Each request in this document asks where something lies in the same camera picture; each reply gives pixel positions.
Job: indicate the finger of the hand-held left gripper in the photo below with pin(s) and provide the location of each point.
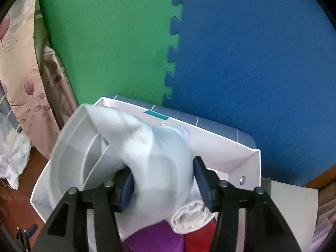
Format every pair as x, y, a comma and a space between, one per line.
26, 237

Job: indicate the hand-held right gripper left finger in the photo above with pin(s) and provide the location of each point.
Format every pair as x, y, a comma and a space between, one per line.
127, 191

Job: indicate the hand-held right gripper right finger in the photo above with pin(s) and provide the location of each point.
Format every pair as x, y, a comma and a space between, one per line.
203, 186

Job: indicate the white underwear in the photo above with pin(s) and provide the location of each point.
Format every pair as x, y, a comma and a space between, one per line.
189, 218

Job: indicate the light blue garment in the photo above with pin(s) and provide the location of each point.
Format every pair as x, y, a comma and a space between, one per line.
157, 168

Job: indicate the white box with teal print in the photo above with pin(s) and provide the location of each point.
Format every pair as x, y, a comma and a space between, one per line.
231, 157

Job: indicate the purple bra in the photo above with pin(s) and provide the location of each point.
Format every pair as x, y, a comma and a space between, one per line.
155, 239

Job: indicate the red underwear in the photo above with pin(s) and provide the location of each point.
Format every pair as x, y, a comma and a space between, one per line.
197, 241

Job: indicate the white plastic bag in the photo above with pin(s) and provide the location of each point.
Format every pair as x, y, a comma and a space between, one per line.
13, 157

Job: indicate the brown satin curtain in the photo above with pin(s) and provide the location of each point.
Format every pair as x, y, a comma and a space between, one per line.
57, 89

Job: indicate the blue foam mat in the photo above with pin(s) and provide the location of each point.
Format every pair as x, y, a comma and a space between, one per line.
249, 71

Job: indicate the grey plaid cloth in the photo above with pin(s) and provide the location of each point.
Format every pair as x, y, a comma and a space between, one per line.
6, 107

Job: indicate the floral beige curtain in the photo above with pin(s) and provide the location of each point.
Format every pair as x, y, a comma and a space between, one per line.
23, 84

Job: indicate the green foam mat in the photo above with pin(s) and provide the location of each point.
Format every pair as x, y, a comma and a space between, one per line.
105, 31

